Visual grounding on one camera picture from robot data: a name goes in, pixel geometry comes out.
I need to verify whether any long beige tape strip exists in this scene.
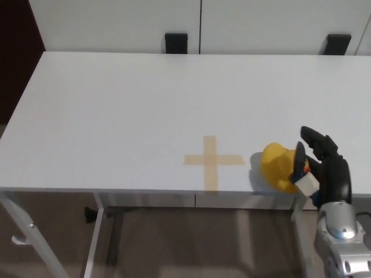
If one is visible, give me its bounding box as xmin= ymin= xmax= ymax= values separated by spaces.
xmin=202 ymin=135 xmax=220 ymax=195

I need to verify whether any white metal desk leg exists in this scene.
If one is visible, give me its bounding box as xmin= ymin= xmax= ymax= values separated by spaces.
xmin=0 ymin=191 xmax=69 ymax=278
xmin=290 ymin=196 xmax=319 ymax=278
xmin=83 ymin=191 xmax=110 ymax=278

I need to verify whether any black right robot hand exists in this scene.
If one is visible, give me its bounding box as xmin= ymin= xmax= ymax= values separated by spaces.
xmin=289 ymin=125 xmax=353 ymax=208

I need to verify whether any black partition bracket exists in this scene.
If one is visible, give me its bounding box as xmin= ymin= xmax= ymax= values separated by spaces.
xmin=323 ymin=34 xmax=352 ymax=56
xmin=164 ymin=32 xmax=189 ymax=54

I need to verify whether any white metal desk crossbar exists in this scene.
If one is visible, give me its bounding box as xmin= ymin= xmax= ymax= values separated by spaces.
xmin=104 ymin=206 xmax=296 ymax=215

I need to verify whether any small black floor foot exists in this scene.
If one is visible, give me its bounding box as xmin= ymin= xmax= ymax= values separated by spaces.
xmin=83 ymin=206 xmax=97 ymax=224

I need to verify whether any white partition panel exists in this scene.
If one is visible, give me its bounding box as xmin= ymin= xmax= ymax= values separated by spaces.
xmin=199 ymin=0 xmax=368 ymax=56
xmin=28 ymin=0 xmax=202 ymax=54

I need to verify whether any yellow rubber duck toy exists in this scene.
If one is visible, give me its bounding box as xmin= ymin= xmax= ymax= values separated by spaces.
xmin=261 ymin=142 xmax=311 ymax=194

